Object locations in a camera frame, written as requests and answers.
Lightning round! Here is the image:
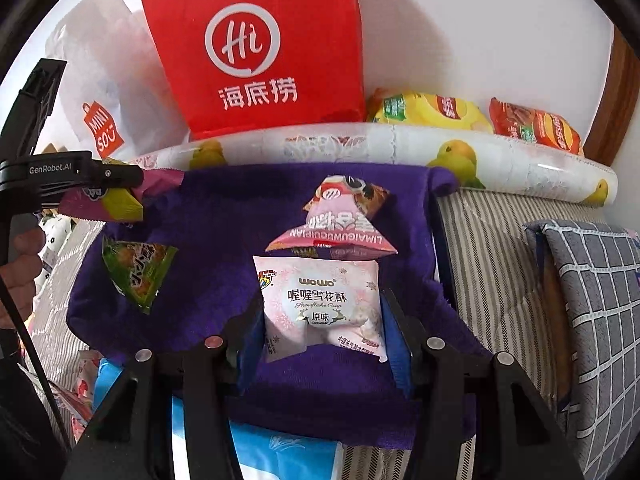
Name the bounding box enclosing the person's left forearm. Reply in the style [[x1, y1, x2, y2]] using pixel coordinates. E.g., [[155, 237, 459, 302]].
[[0, 330, 68, 480]]

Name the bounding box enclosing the pale pink pastry packet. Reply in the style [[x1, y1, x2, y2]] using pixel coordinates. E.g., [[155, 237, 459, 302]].
[[252, 255, 388, 363]]

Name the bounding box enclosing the yellow chips bag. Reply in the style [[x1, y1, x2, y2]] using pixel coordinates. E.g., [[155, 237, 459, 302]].
[[366, 89, 495, 135]]

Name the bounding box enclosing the black cable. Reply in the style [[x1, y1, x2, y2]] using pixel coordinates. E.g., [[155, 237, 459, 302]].
[[0, 280, 76, 461]]

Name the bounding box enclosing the pink strawberry snack packet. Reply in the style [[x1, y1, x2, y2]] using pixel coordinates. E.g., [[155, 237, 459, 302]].
[[47, 350, 101, 436]]

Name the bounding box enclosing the red paper bag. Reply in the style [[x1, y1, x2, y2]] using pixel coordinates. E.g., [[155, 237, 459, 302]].
[[140, 0, 368, 142]]

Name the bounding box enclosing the pink cartoon snack packet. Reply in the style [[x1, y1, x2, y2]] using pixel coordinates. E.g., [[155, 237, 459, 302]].
[[265, 175, 399, 261]]

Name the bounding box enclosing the person's left hand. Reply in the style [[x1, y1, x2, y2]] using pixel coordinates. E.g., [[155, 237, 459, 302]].
[[0, 225, 45, 331]]

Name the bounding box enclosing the white plastic bag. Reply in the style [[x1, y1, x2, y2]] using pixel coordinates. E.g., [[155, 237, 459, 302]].
[[45, 0, 191, 161]]

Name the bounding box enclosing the brown wooden door frame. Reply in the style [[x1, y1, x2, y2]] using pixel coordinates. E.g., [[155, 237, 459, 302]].
[[582, 25, 640, 167]]

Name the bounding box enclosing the red orange chips bag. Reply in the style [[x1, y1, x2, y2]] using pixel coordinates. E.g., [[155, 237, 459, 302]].
[[489, 97, 585, 157]]

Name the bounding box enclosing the white black flower pillow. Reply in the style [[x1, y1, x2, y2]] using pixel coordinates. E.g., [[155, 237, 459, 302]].
[[39, 210, 76, 271]]

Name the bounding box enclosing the pear print paper roll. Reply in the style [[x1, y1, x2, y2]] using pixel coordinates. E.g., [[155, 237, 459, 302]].
[[127, 122, 618, 207]]

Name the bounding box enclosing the large pink yellow snack packet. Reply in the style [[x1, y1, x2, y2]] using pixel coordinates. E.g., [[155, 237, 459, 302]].
[[59, 169, 186, 223]]

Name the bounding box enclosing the blue wet wipes pack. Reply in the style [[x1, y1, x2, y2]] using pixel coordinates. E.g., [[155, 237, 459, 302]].
[[95, 357, 346, 480]]

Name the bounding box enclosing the grey checked folded cloth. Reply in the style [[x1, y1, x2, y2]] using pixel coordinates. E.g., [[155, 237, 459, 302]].
[[522, 220, 640, 480]]

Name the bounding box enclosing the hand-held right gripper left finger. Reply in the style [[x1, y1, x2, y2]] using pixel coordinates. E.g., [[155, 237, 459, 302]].
[[62, 305, 266, 480]]

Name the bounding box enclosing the green snack packet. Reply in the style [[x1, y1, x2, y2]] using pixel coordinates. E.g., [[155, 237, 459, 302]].
[[101, 236, 179, 316]]

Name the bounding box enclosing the purple towel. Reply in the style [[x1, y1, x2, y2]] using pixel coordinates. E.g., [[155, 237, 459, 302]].
[[66, 165, 496, 453]]

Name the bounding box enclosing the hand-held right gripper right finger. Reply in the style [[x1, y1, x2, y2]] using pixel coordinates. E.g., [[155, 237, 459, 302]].
[[381, 287, 583, 480]]

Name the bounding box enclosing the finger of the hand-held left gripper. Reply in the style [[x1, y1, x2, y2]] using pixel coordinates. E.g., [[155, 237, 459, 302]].
[[92, 159, 146, 196]]

